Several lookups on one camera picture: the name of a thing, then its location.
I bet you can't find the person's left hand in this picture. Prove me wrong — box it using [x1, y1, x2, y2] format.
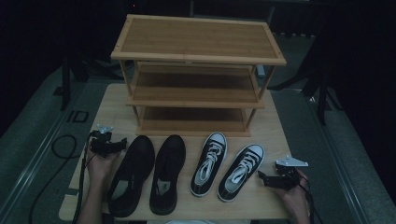
[86, 148, 120, 185]

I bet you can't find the person's right hand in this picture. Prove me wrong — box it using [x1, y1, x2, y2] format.
[274, 169, 311, 218]

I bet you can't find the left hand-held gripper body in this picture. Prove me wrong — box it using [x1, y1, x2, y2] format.
[89, 124, 117, 158]

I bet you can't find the black shoe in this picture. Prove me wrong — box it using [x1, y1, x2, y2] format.
[148, 133, 187, 217]
[106, 134, 156, 218]

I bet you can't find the black floor cable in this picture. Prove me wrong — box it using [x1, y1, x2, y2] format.
[28, 133, 78, 224]

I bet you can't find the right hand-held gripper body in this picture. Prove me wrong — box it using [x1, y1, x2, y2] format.
[274, 154, 309, 191]

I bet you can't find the dark metal stand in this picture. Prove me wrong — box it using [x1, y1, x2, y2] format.
[267, 31, 344, 125]
[52, 55, 73, 111]

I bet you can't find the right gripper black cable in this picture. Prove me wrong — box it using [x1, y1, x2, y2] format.
[297, 174, 325, 224]

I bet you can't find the wooden shoe rack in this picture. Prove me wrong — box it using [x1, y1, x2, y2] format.
[110, 13, 288, 138]

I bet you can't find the black and white sneaker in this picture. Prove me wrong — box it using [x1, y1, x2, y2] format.
[217, 143, 265, 203]
[190, 132, 228, 198]

